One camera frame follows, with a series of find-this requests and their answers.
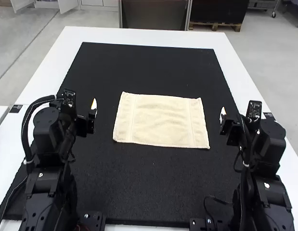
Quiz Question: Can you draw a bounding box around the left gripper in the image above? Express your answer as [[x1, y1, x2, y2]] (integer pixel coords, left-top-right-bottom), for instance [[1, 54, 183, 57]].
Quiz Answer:
[[75, 98, 100, 138]]

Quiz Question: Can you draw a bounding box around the wooden pallet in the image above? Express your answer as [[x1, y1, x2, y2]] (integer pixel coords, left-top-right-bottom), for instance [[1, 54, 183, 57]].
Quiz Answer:
[[188, 21, 244, 32]]

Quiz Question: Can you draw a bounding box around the black cable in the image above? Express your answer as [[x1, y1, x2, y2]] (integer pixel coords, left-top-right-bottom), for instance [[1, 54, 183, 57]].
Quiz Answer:
[[0, 94, 57, 227], [233, 143, 249, 173], [203, 195, 233, 218], [66, 141, 77, 165]]

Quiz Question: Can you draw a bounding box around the black crate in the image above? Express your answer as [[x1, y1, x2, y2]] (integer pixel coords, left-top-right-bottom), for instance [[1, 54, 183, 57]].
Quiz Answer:
[[190, 0, 247, 24]]

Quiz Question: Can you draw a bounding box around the white cupboard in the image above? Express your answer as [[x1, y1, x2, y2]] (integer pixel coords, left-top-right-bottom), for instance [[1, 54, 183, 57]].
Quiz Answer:
[[10, 0, 119, 14]]

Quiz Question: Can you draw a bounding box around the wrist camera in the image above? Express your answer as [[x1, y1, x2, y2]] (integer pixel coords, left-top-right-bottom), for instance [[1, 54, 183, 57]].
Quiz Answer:
[[60, 88, 78, 114], [246, 99, 263, 121]]

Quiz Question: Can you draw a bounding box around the grey cupboard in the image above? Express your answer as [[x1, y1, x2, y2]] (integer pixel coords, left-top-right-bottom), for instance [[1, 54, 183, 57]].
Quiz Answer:
[[118, 0, 193, 31]]

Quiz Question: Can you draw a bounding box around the black mat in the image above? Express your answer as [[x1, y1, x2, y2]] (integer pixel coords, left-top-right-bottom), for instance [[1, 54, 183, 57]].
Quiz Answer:
[[0, 41, 250, 229]]

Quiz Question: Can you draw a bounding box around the metal trolley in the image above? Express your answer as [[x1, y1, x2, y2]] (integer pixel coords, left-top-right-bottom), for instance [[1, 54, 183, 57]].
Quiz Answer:
[[246, 0, 281, 18]]

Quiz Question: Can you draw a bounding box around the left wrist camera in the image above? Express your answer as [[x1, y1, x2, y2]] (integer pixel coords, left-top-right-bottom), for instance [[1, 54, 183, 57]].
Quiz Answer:
[[60, 88, 78, 114]]

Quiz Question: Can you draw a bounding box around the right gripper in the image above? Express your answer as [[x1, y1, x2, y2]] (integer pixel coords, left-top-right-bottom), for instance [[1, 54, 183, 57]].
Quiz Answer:
[[219, 106, 245, 146]]

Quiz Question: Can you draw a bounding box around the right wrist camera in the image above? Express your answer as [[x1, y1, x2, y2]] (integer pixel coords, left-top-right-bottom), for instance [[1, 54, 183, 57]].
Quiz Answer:
[[246, 99, 263, 121]]

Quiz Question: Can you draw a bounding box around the pale towel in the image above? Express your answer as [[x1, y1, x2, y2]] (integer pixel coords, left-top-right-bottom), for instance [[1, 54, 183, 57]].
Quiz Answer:
[[112, 90, 211, 150]]

